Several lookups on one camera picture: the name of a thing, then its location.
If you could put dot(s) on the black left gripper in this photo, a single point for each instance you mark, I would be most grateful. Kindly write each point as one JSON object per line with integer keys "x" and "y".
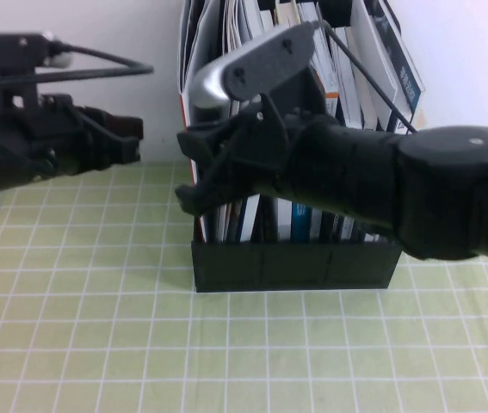
{"x": 60, "y": 137}

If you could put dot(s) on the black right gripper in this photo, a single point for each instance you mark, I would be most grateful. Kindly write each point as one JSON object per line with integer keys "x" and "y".
{"x": 265, "y": 150}

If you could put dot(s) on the white brochure with orange trucks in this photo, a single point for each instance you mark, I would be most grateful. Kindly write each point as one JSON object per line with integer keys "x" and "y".
{"x": 202, "y": 38}

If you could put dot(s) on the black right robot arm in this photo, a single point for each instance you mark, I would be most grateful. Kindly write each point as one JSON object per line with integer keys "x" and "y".
{"x": 441, "y": 193}

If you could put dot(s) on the white book orange band spine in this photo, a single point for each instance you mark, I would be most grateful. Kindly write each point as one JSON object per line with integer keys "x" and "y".
{"x": 284, "y": 219}

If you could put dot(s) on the blue spine book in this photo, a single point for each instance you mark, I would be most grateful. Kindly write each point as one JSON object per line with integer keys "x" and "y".
{"x": 300, "y": 221}

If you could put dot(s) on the black book holder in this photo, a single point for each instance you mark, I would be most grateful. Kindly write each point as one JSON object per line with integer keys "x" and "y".
{"x": 295, "y": 266}

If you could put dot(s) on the grey book orange band spine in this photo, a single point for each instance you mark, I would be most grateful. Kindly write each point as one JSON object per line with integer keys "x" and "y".
{"x": 329, "y": 77}

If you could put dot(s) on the white spine book black title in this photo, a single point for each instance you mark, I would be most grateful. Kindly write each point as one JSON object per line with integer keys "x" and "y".
{"x": 398, "y": 127}

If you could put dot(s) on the dark blue book white title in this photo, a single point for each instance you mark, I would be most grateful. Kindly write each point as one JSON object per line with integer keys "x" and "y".
{"x": 407, "y": 86}

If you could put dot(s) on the magazine with dark blue cover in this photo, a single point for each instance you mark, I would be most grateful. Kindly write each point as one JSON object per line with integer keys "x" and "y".
{"x": 250, "y": 219}

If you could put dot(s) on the white glossy magazine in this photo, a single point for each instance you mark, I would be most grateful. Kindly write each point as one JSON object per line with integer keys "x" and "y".
{"x": 237, "y": 21}

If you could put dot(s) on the tall white page magazine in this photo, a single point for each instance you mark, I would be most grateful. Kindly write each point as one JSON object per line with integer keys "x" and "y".
{"x": 372, "y": 43}

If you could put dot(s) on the green checked tablecloth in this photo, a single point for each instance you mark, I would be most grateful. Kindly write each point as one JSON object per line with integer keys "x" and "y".
{"x": 97, "y": 344}

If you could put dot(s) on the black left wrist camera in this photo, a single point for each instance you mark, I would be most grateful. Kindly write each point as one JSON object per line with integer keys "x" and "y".
{"x": 15, "y": 49}

